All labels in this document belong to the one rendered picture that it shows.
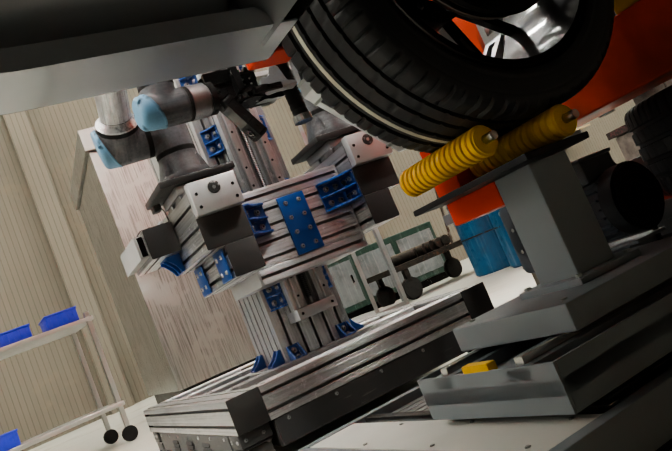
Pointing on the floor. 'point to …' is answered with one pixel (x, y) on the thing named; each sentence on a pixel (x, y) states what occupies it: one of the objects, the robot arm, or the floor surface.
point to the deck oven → (154, 284)
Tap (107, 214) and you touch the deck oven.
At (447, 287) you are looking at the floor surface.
